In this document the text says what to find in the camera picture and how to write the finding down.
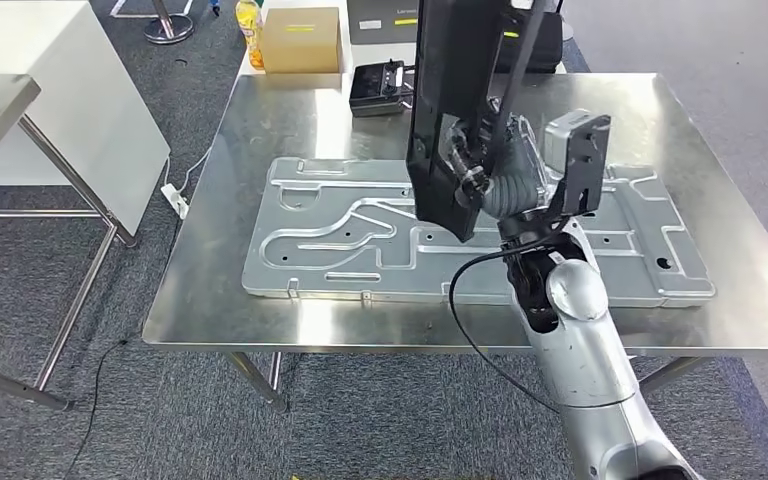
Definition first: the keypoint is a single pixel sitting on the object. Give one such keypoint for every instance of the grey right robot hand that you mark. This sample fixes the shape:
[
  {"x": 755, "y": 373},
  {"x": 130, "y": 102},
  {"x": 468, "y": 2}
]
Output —
[{"x": 530, "y": 159}]

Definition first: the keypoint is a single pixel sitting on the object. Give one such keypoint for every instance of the black plastic frame part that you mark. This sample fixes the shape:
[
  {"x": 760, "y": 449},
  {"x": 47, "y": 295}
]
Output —
[{"x": 450, "y": 66}]

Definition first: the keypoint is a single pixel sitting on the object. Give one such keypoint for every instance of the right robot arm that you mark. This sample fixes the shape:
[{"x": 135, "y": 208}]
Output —
[{"x": 576, "y": 358}]

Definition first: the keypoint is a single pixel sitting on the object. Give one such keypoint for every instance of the steel workbench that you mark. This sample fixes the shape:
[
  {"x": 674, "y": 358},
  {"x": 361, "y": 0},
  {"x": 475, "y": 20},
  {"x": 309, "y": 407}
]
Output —
[{"x": 689, "y": 132}]

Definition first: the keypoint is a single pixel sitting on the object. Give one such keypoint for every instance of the black device case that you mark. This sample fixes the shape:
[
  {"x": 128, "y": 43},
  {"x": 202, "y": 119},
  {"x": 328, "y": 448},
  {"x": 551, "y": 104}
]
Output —
[{"x": 374, "y": 89}]

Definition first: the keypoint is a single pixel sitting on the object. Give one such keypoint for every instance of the grey carton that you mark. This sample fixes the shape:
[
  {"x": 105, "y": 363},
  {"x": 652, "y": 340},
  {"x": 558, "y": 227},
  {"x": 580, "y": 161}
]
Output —
[{"x": 377, "y": 30}]

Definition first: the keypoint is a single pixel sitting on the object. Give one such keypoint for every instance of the stamped metal panel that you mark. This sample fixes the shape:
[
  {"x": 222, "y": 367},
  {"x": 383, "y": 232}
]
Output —
[{"x": 331, "y": 272}]

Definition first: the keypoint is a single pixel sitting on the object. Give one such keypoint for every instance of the brown cardboard box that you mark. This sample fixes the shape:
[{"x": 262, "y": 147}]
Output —
[{"x": 301, "y": 46}]

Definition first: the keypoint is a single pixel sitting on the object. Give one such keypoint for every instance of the yellow liquid bottle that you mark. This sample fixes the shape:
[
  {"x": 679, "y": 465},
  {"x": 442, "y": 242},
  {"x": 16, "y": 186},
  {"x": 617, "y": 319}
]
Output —
[{"x": 250, "y": 40}]

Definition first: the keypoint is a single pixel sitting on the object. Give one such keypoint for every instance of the white power strip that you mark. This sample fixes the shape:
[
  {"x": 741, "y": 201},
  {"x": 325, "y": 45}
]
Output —
[{"x": 175, "y": 202}]

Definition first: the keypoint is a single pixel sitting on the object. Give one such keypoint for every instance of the chrome stanchion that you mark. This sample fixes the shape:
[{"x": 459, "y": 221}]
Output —
[{"x": 168, "y": 30}]

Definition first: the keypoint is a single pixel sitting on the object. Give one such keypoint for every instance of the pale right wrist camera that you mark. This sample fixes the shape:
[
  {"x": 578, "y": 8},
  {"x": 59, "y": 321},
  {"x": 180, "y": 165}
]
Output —
[{"x": 563, "y": 142}]

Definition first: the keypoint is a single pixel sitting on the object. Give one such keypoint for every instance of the black camera bracket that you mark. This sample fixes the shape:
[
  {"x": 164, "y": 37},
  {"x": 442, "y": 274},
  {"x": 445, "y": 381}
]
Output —
[{"x": 586, "y": 166}]

